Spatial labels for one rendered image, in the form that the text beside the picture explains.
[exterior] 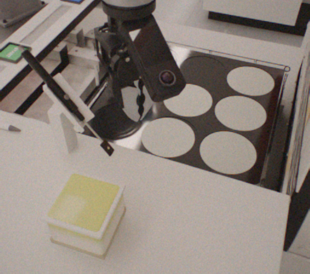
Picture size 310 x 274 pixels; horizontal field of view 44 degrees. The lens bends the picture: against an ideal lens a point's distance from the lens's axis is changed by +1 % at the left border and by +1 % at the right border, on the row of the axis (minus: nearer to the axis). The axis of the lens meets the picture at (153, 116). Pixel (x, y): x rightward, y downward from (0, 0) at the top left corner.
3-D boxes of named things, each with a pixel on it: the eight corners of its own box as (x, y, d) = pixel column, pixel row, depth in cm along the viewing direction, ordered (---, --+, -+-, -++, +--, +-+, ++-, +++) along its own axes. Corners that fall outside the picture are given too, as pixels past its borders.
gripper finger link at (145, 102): (141, 97, 67) (140, 54, 61) (158, 118, 64) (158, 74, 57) (125, 103, 66) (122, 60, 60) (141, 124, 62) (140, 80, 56)
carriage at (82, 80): (122, 52, 98) (121, 43, 96) (43, 155, 74) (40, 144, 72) (94, 46, 100) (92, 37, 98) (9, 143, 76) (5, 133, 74)
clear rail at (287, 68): (289, 70, 86) (291, 65, 85) (289, 74, 85) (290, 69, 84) (138, 38, 96) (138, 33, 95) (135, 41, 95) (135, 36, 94)
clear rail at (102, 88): (143, 39, 96) (143, 34, 95) (67, 144, 70) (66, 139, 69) (138, 38, 96) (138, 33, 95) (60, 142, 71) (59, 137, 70)
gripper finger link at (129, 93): (125, 103, 66) (122, 60, 60) (141, 124, 62) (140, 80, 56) (109, 109, 65) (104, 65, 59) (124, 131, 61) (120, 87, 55)
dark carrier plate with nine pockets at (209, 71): (284, 71, 85) (285, 69, 85) (257, 192, 62) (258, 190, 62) (141, 41, 94) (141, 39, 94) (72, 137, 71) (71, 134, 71)
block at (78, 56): (106, 62, 90) (105, 52, 88) (99, 71, 88) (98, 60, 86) (75, 55, 92) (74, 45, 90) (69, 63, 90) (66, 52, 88)
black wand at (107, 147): (13, 50, 49) (19, 47, 48) (19, 45, 49) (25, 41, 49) (107, 157, 57) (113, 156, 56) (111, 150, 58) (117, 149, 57)
